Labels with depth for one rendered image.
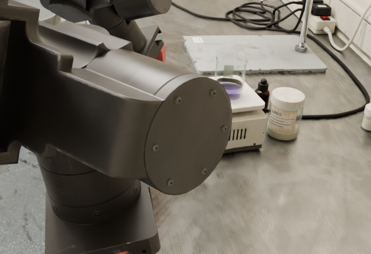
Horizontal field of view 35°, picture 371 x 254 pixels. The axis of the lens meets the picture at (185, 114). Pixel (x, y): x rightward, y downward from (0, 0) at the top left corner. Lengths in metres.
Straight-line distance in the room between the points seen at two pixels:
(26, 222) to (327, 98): 1.16
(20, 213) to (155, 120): 1.85
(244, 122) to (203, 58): 0.38
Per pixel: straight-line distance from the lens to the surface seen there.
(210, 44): 1.42
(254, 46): 1.44
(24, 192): 2.19
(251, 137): 1.01
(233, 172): 0.97
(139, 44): 0.86
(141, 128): 0.25
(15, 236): 2.01
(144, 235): 0.35
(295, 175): 0.99
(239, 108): 0.98
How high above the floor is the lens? 1.30
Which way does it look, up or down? 29 degrees down
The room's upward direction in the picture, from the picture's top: 5 degrees clockwise
